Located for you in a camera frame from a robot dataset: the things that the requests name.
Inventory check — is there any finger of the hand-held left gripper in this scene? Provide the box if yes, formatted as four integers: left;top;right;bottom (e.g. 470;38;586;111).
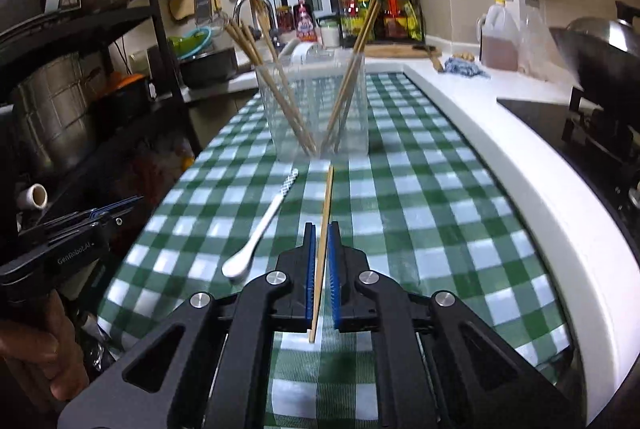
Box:
47;195;146;230
45;209;126;242

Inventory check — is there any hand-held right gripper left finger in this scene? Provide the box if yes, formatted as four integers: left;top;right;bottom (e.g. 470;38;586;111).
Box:
59;222;318;429

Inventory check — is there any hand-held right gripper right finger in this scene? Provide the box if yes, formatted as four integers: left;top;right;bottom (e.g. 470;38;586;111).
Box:
326;221;572;429

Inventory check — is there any light bamboo chopstick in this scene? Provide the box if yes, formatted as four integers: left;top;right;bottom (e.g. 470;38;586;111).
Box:
307;165;335;344

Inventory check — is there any clear plastic container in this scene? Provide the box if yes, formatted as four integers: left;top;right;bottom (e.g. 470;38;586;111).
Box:
255;54;372;160

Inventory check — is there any bunch of wooden chopsticks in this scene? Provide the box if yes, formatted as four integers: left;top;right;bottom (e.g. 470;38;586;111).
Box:
225;0;381;157

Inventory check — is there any person's left hand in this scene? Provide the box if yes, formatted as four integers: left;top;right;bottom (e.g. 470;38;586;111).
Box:
0;294;92;412

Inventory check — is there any white pipe piece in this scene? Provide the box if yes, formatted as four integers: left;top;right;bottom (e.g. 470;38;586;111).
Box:
17;183;49;212

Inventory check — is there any white ceramic spoon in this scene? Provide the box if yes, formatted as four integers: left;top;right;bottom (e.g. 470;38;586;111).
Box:
221;168;300;284

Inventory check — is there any large steel pot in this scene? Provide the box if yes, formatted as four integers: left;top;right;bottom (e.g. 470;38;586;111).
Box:
7;56;98;182

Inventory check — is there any orange lid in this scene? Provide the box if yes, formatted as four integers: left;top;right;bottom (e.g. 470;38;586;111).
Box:
107;74;151;92

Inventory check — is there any green checkered tablecloth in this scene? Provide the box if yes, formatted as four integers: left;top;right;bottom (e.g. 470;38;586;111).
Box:
95;69;576;429

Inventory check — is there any black saucepan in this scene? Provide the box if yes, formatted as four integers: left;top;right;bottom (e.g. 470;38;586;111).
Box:
179;48;240;90

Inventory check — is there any stack of colourful bowls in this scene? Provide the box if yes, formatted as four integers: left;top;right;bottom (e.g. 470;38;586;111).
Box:
167;26;216;60

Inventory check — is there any black metal shelf rack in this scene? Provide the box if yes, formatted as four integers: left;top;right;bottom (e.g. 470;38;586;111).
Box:
0;0;201;290

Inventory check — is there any hanging wooden cutting board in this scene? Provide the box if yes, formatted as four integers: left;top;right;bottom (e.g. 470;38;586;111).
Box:
167;0;197;22

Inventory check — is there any round wooden cutting board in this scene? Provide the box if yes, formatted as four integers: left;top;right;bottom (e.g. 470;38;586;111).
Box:
364;43;443;60

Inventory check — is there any chrome faucet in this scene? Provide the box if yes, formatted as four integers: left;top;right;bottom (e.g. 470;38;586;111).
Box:
232;0;281;54

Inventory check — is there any white jar green lid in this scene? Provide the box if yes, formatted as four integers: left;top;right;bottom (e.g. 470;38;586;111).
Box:
320;20;341;50

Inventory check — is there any blue rag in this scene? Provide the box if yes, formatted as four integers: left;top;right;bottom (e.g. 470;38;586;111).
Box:
442;56;493;80

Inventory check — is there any red dish soap bottle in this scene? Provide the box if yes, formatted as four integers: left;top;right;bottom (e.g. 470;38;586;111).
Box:
292;0;319;44

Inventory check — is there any black gas stove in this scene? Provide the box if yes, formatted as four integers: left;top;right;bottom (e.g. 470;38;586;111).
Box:
497;86;640;250

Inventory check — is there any row of sauce bottles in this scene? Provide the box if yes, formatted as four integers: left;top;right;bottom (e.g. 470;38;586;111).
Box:
340;0;423;40

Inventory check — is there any black spice rack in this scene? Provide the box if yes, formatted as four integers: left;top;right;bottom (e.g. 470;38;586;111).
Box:
334;0;426;44

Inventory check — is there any plastic jug reddish liquid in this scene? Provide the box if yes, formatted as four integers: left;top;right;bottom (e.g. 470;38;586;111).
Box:
476;0;521;72

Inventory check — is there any clear plastic bag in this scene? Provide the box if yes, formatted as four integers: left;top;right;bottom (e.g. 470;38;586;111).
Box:
517;4;576;82

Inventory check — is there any black wok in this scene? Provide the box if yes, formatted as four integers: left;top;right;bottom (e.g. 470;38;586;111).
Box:
549;26;640;96

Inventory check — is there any wire strainer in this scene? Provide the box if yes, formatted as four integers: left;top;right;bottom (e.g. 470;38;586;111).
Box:
207;11;232;34

